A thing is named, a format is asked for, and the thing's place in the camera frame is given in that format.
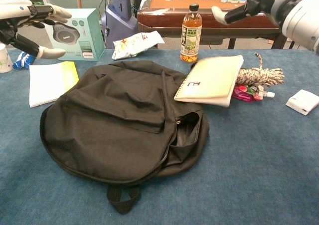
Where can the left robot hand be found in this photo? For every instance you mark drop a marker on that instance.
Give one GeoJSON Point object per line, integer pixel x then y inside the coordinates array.
{"type": "Point", "coordinates": [15, 9]}

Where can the spiral bound notebook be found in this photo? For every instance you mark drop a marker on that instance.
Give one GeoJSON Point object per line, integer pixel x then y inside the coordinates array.
{"type": "Point", "coordinates": [211, 80]}

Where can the black fabric backpack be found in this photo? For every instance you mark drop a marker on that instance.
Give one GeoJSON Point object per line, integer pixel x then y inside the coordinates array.
{"type": "Point", "coordinates": [112, 125]}

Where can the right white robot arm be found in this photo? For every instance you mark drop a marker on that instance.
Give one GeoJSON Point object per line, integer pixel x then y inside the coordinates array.
{"type": "Point", "coordinates": [304, 23]}

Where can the white snack bag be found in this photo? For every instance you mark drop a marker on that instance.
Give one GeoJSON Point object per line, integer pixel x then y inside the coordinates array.
{"type": "Point", "coordinates": [134, 44]}

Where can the white mug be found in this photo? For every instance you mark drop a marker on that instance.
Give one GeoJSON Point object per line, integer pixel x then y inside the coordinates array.
{"type": "Point", "coordinates": [4, 60]}

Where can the black tripod stand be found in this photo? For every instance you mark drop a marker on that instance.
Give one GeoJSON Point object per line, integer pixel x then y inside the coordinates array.
{"type": "Point", "coordinates": [291, 44]}

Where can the blue cookie pack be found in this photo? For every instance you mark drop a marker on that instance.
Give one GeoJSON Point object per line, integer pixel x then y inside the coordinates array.
{"type": "Point", "coordinates": [22, 61]}

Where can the teal speaker box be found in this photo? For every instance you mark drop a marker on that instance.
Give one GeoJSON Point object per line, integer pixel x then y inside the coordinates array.
{"type": "Point", "coordinates": [87, 35]}

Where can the white and yellow booklet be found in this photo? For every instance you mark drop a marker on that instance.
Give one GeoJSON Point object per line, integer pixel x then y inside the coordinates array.
{"type": "Point", "coordinates": [49, 82]}

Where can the amber tea bottle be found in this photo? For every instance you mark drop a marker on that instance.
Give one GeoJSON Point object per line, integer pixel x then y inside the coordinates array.
{"type": "Point", "coordinates": [190, 35]}

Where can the brown mahjong table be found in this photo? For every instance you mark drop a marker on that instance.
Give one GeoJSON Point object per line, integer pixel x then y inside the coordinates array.
{"type": "Point", "coordinates": [174, 20]}

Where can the pink drink pouch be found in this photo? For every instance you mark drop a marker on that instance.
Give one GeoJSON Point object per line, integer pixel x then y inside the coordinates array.
{"type": "Point", "coordinates": [244, 95]}

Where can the small white box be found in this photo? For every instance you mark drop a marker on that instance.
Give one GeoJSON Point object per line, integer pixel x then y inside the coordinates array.
{"type": "Point", "coordinates": [302, 101]}

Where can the blue table mat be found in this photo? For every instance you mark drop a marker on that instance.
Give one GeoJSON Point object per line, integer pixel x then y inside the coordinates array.
{"type": "Point", "coordinates": [249, 160]}

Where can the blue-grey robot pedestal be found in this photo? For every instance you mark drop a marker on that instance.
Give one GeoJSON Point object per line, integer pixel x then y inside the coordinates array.
{"type": "Point", "coordinates": [119, 23]}

